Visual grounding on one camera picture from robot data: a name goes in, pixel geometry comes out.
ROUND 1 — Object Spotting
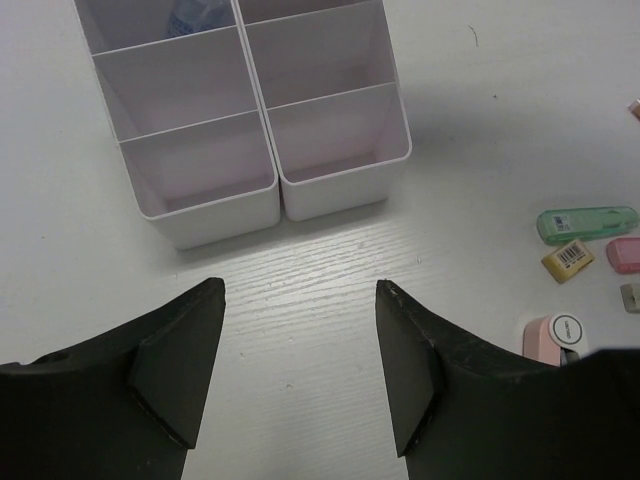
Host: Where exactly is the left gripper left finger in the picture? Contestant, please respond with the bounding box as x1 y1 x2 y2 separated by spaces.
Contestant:
1 278 225 479

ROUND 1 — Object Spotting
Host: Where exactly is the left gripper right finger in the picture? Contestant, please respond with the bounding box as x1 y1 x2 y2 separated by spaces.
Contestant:
375 280 639 479

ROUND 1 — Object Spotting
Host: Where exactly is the yellow small eraser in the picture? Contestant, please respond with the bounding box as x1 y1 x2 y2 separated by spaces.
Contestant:
541 239 595 284

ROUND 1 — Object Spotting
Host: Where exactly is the grey eraser block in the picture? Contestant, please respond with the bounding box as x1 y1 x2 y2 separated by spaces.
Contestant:
620 283 640 314

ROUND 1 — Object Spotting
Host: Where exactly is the blue cap marker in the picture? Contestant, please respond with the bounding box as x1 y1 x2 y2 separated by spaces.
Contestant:
166 0 228 38

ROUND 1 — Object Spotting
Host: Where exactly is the green correction tape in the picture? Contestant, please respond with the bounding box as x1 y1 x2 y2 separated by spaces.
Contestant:
536 206 639 245

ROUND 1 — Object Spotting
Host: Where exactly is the white organizer bin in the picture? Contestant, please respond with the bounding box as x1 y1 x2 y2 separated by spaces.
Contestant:
75 1 280 250
234 1 412 221

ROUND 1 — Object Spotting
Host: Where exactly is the pink correction tape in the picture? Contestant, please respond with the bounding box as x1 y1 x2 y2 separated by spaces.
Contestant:
606 237 640 275

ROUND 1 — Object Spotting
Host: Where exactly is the left white organizer bin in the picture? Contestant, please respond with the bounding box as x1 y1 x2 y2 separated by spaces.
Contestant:
75 1 280 250

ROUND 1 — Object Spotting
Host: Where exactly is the right white organizer bin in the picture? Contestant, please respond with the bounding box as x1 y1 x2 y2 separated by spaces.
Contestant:
234 1 412 221

